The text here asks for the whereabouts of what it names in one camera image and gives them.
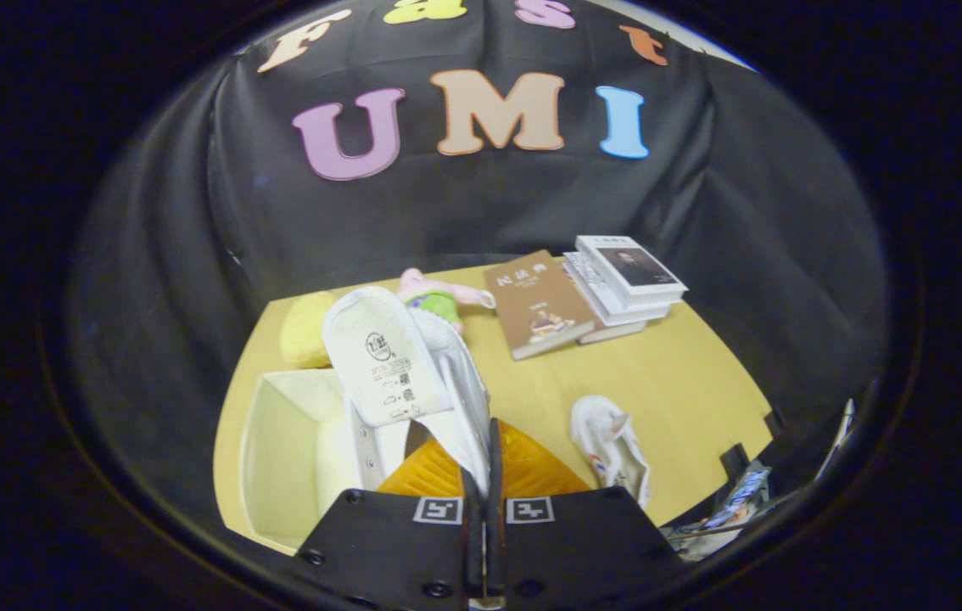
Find brown illustrated cover book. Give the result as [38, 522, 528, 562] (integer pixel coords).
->
[484, 249, 599, 362]

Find white canvas shoe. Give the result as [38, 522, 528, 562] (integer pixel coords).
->
[570, 395, 653, 510]
[322, 286, 495, 497]

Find plain brown cover book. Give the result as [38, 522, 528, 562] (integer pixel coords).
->
[579, 318, 647, 345]

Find plain white book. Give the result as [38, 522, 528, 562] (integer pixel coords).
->
[563, 252, 673, 328]

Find beige fabric storage box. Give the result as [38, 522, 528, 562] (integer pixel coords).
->
[239, 369, 414, 552]

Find pile of printed papers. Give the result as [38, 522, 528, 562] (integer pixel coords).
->
[663, 462, 775, 561]

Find thin white rod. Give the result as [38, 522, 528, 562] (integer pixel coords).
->
[816, 399, 857, 480]

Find green and pink plush toy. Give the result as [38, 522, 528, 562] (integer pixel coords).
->
[396, 267, 497, 336]

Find yellow plush cushion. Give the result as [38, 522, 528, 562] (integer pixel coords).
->
[279, 291, 342, 370]

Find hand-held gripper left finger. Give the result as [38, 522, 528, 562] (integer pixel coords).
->
[294, 420, 486, 608]

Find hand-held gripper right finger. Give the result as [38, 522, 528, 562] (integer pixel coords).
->
[485, 418, 685, 608]

